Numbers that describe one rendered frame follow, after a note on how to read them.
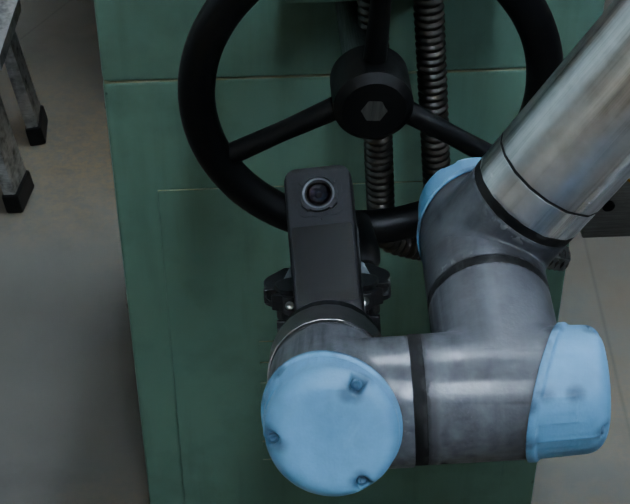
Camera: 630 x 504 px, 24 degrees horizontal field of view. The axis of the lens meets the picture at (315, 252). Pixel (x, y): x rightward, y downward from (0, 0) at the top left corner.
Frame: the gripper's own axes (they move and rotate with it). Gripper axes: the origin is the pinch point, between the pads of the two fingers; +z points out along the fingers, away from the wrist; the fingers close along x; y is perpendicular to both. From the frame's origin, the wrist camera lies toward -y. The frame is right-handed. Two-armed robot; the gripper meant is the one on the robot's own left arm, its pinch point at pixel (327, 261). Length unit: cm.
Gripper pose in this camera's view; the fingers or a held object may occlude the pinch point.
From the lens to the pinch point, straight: 111.9
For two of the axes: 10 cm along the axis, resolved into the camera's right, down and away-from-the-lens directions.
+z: 0.1, -2.0, 9.8
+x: 10.0, -0.6, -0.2
